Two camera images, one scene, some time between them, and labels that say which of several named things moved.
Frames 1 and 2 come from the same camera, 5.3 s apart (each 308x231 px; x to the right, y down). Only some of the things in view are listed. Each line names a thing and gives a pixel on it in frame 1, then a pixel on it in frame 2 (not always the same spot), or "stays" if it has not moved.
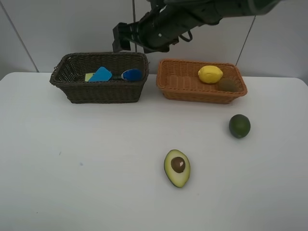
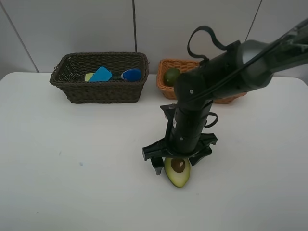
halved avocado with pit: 177,168 stays
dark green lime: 239,125 → 170,76
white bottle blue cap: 133,74 stays
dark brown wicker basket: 68,77 stays
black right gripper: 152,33 → 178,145
